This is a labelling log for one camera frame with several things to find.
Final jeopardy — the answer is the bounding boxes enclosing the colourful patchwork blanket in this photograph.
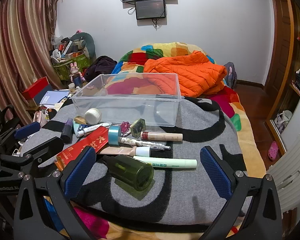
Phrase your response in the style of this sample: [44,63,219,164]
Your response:
[44,42,267,240]

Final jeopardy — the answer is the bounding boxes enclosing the pink hair clip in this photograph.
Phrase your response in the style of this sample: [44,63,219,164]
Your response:
[119,121,131,135]

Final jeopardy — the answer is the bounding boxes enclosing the wooden wardrobe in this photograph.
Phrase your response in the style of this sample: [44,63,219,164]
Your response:
[263,0,300,157]

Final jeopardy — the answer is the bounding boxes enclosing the beige tube with white cap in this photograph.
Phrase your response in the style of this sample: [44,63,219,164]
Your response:
[97,145,150,157]

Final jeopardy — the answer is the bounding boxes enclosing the blue tape roll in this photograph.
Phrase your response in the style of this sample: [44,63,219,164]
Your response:
[108,125,122,146]

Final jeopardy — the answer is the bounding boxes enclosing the pink bunny toy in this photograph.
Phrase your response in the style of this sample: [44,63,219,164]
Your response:
[69,62,85,82]

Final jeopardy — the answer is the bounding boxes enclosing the dark green bottle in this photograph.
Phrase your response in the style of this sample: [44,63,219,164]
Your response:
[102,154,155,192]

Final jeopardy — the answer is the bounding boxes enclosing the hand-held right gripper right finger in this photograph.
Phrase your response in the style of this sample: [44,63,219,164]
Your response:
[200,146,284,240]

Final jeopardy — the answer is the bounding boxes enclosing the dark purple clothing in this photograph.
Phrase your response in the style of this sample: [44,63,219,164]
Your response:
[84,56,118,82]

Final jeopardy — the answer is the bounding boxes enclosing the dark purple bottle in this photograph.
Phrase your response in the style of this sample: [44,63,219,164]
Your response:
[60,118,74,143]

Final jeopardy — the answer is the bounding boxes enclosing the white tape roll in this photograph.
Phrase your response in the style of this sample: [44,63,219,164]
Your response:
[84,108,102,125]

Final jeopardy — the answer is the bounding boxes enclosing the blue and white folder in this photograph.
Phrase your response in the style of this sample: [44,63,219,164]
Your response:
[39,90,71,106]

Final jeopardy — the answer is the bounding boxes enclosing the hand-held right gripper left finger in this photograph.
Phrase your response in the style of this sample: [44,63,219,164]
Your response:
[13,146,98,240]

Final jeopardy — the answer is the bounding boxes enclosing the grey green neck pillow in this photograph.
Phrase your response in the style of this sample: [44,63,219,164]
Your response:
[69,32,96,58]

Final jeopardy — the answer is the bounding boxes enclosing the green storage basket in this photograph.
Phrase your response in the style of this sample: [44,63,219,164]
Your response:
[52,52,91,81]

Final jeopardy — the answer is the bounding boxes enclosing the beige tube with red band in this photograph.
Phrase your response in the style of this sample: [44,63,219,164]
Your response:
[140,131,183,142]

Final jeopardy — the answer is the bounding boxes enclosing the red box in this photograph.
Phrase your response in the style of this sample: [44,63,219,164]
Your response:
[22,77,49,100]

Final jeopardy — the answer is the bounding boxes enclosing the black chair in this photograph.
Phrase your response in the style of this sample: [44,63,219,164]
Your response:
[0,97,23,144]

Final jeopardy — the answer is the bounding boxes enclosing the pale teal tube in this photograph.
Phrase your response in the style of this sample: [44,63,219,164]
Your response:
[72,121,87,136]

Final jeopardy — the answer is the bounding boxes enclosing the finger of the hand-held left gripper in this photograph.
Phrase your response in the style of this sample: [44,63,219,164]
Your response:
[0,121,41,154]
[0,136,65,180]

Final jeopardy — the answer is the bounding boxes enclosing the grey and black blanket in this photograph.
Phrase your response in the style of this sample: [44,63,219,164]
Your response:
[20,95,249,227]

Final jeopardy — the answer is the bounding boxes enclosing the red paper packet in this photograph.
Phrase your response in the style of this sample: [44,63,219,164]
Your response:
[54,126,110,172]

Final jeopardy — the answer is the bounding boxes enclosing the light green tube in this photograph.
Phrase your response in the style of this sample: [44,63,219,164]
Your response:
[133,155,197,168]

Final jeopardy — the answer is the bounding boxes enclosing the orange down jacket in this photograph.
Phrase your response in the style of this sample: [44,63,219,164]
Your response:
[143,50,227,98]

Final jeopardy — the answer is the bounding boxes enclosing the white sneakers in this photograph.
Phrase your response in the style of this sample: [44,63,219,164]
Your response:
[274,110,293,133]

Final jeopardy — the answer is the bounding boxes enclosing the clear plastic storage box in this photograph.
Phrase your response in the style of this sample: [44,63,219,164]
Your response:
[70,73,182,127]

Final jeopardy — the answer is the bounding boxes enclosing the grey purple backpack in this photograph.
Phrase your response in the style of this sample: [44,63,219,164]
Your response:
[224,62,238,88]

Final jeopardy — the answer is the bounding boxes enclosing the white tube with red print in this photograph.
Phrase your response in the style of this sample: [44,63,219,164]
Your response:
[76,122,111,137]

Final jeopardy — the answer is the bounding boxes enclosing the small wall monitor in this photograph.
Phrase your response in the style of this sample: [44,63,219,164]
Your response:
[135,0,166,20]

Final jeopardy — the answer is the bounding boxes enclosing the pink clog shoe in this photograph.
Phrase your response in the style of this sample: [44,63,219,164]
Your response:
[268,141,279,161]

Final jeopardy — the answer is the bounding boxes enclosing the white ribbed suitcase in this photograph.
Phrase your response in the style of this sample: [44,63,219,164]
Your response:
[266,122,300,217]

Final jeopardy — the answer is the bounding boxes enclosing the striped pink curtain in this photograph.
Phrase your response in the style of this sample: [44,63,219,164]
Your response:
[0,0,63,126]

